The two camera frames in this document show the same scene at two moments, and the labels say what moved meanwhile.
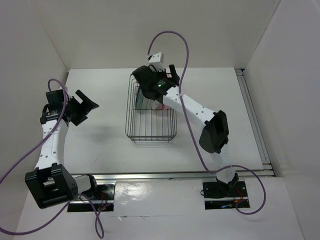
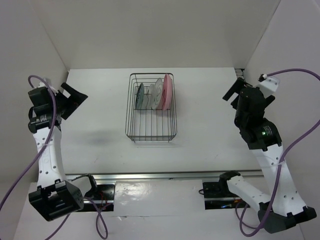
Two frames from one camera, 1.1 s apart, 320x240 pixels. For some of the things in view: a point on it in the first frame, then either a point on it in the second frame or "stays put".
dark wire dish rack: x=158 y=125 stays put
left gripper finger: x=88 y=104 to x=78 y=97
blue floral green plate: x=139 y=99 stays put
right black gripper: x=175 y=78 to x=235 y=88
